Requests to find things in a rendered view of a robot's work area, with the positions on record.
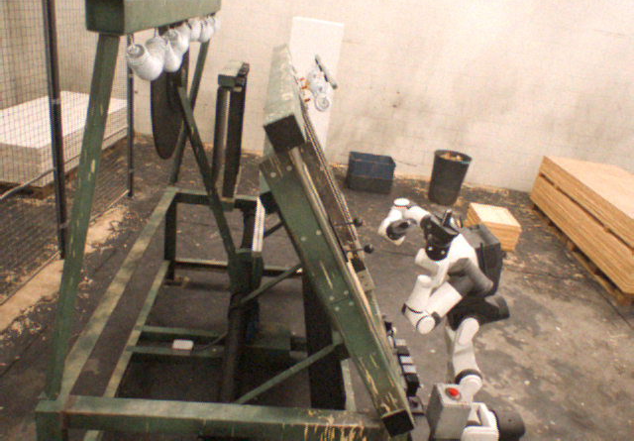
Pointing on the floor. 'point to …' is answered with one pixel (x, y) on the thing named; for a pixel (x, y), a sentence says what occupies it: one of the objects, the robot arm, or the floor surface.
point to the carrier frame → (330, 386)
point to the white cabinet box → (325, 48)
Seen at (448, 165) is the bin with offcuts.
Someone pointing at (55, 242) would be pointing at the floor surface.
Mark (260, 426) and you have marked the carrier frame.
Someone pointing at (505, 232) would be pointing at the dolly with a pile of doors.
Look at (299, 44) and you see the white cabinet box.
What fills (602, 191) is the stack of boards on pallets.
